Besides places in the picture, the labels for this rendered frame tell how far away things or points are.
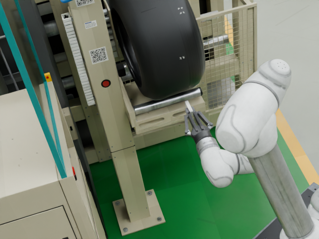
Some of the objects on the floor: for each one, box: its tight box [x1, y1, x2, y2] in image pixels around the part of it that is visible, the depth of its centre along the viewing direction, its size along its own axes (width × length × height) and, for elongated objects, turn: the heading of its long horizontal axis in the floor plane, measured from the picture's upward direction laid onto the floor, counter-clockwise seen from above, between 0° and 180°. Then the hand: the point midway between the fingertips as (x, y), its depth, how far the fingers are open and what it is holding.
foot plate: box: [113, 189, 166, 236], centre depth 314 cm, size 27×27×2 cm
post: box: [68, 0, 151, 222], centre depth 230 cm, size 13×13×250 cm
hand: (189, 108), depth 227 cm, fingers closed
